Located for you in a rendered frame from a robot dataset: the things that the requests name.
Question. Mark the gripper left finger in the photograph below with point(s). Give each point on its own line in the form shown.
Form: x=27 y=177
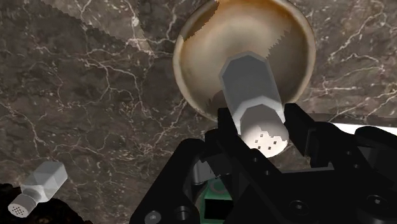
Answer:
x=167 y=186

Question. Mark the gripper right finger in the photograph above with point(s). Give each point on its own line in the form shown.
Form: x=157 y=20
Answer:
x=366 y=173

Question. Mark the grey shaker with white cap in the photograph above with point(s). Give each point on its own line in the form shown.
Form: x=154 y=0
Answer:
x=248 y=83
x=46 y=180

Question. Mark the brown ceramic bowl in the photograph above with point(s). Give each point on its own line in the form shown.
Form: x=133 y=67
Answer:
x=204 y=56

